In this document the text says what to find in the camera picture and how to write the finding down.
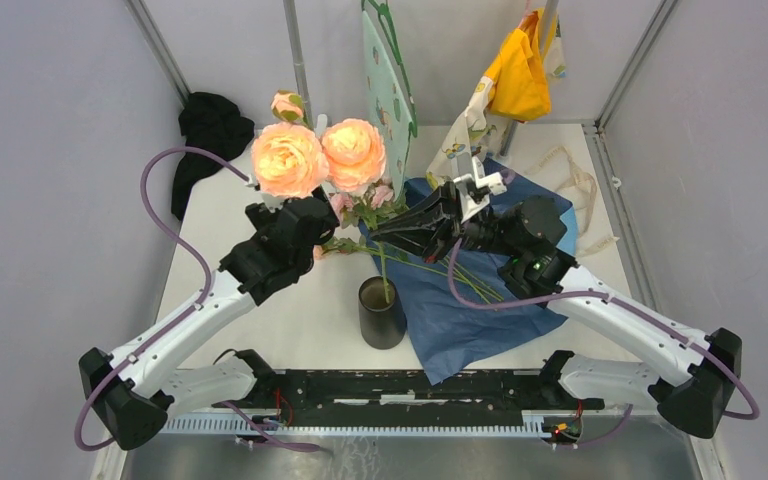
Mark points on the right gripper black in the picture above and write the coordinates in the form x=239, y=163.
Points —
x=427, y=228

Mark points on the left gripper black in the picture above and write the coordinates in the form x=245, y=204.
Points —
x=262, y=218

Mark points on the orange rose stem pair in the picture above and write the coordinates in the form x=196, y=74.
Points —
x=290, y=160

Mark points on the dark blue wrapping paper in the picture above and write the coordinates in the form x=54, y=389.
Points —
x=451, y=329

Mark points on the cream ribbon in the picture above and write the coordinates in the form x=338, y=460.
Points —
x=581, y=188

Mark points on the pink flower bouquet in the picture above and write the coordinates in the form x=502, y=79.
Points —
x=368, y=208

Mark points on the light blue wrapping paper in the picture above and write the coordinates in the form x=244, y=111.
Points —
x=568, y=241

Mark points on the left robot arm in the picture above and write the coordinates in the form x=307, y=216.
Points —
x=138, y=387

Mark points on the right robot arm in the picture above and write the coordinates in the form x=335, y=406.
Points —
x=688, y=376

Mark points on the black vase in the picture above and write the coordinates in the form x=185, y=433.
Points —
x=382, y=320

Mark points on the mint green patterned towel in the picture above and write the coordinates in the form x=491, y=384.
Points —
x=386, y=104

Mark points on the black cloth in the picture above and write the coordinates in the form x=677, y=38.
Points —
x=213, y=123

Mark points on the yellow cream patterned garment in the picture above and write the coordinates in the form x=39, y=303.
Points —
x=481, y=127

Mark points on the green hanger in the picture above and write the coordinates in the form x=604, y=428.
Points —
x=383, y=13

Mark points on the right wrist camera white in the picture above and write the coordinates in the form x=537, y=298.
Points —
x=473, y=186

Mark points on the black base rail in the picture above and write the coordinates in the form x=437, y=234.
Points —
x=406, y=398

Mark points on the white cable duct strip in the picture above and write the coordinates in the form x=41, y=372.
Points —
x=232, y=424

